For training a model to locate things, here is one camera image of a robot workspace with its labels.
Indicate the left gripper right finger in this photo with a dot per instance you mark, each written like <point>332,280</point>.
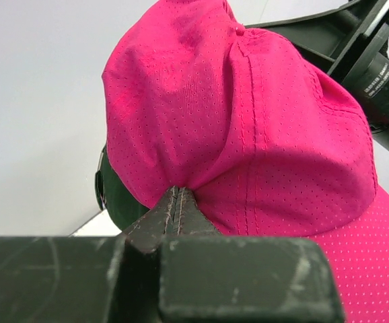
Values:
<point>209,277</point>

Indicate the green NY baseball cap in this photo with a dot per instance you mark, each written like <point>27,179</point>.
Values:
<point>124,210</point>

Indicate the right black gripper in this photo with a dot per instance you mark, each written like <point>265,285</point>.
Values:
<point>339,40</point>

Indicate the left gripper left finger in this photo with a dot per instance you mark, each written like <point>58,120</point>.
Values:
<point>86,279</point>

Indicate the pink perforated cap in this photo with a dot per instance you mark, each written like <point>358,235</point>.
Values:
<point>268,143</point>

